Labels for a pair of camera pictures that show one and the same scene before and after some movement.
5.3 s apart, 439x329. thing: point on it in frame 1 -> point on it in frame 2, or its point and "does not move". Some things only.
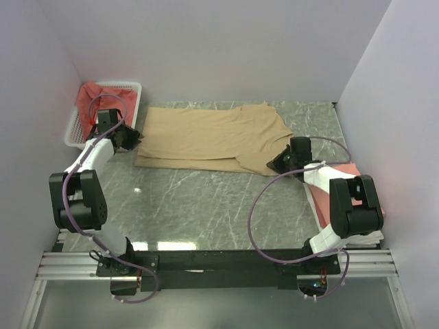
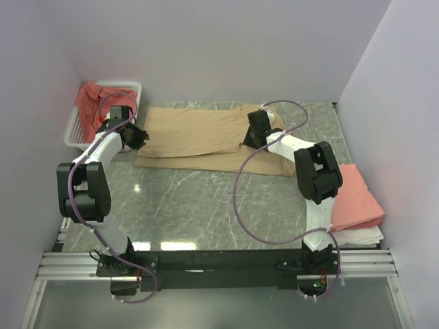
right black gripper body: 283,161 -> 250,138
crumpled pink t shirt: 92,96 does not move
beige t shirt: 237,140 does not move
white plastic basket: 75,136 does not move
